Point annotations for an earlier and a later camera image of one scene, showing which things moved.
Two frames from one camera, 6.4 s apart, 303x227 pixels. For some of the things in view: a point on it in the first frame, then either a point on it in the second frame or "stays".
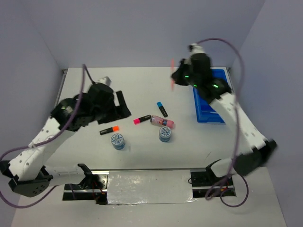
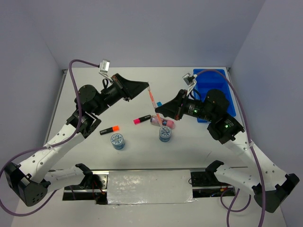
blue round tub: (118, 141) stays
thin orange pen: (172, 67) → (155, 106)
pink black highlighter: (137, 121) stays
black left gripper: (123, 109) → (131, 88)
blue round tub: (164, 134) stays
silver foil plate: (149, 187) stays
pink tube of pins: (159, 121) stays
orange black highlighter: (115, 128) stays
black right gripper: (176, 74) → (173, 108)
